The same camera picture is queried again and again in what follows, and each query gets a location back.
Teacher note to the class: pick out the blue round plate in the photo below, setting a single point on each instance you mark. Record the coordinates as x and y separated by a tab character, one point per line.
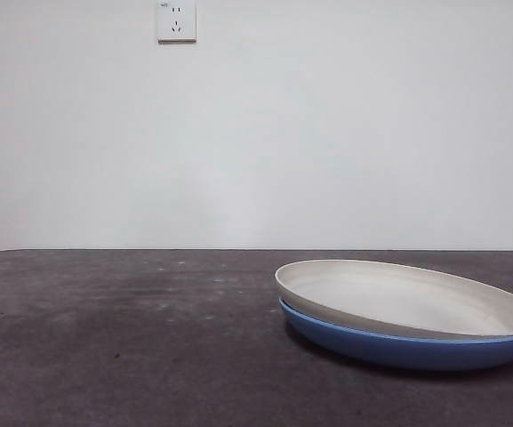
394	353

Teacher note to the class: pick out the white wall socket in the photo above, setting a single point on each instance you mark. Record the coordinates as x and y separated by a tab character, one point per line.
176	26

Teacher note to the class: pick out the white round plate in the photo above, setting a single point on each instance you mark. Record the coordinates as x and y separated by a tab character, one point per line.
380	302

